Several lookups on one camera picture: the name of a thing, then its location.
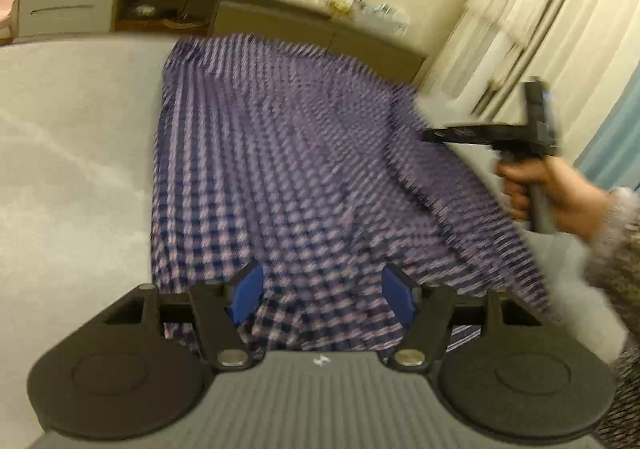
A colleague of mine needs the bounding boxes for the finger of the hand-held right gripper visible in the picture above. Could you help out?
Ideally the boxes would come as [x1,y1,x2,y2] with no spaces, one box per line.
[421,123,497,148]

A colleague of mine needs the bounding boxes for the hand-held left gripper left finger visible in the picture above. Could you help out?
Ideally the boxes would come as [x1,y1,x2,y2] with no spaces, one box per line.
[102,259,266,372]

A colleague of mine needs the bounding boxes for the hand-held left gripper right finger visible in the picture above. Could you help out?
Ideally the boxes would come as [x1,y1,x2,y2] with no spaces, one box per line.
[380,265,543,372]

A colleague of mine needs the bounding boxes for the purple checked shirt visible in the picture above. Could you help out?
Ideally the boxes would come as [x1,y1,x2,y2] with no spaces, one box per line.
[147,31,553,367]

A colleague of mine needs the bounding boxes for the person's right forearm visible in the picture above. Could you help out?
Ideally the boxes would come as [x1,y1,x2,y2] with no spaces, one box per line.
[582,186,640,449]

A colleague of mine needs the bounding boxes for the person's right hand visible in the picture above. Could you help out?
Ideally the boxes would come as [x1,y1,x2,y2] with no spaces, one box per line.
[495,156,613,244]

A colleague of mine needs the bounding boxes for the blue curtain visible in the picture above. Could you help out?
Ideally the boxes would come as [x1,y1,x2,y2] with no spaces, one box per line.
[572,71,640,190]

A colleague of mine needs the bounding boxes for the cream curtain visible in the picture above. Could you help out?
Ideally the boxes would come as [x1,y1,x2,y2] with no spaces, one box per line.
[472,0,640,167]

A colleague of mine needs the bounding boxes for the white lace curtain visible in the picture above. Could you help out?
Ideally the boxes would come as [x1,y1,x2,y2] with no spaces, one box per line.
[425,0,598,114]

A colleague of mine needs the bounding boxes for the clear plastic packets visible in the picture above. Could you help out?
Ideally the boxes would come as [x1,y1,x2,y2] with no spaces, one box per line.
[352,1,411,37]

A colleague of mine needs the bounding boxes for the grey wooden low cabinet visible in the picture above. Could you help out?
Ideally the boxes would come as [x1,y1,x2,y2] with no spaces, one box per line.
[12,0,428,84]

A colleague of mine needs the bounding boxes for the dark clutter in cabinet niche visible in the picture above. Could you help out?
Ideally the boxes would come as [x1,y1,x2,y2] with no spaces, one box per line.
[122,3,208,28]

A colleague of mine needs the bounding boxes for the pink plastic chair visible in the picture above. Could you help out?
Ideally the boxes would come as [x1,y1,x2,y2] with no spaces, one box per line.
[0,0,22,40]

